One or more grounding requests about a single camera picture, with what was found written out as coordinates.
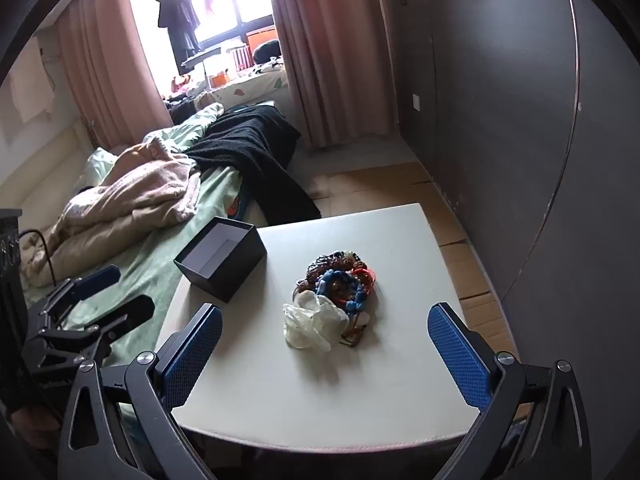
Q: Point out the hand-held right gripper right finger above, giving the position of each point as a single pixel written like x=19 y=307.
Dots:
x=460 y=360

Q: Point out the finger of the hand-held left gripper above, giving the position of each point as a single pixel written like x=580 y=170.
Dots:
x=95 y=280
x=127 y=312

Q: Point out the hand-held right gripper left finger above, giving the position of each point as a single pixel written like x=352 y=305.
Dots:
x=192 y=355

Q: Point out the dark jewelry box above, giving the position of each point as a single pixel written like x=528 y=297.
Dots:
x=240 y=265

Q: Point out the white translucent plastic bag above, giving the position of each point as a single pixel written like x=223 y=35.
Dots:
x=310 y=320

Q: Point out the green bed sheet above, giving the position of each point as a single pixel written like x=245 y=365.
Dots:
x=150 y=260

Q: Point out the pink fleece blanket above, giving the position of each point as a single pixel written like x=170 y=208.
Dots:
x=125 y=195

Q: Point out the white table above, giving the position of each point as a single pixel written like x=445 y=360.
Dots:
x=400 y=260

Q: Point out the cardboard floor sheets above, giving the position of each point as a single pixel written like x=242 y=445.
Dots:
x=380 y=185

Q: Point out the black knitted blanket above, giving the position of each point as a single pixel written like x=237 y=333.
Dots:
x=240 y=150

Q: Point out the pink curtain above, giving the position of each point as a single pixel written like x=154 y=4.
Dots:
x=110 y=70
x=330 y=60

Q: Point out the white patterned bedding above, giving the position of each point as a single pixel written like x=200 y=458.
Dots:
x=250 y=85

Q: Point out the dark grey wardrobe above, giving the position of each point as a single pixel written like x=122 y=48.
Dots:
x=500 y=110

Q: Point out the hanging dark clothes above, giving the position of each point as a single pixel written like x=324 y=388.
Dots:
x=177 y=15

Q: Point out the black pillow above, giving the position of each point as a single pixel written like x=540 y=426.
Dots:
x=265 y=51

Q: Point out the orange box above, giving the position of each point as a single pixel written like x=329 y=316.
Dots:
x=260 y=39

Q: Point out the white wall socket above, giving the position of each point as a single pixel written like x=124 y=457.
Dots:
x=416 y=102

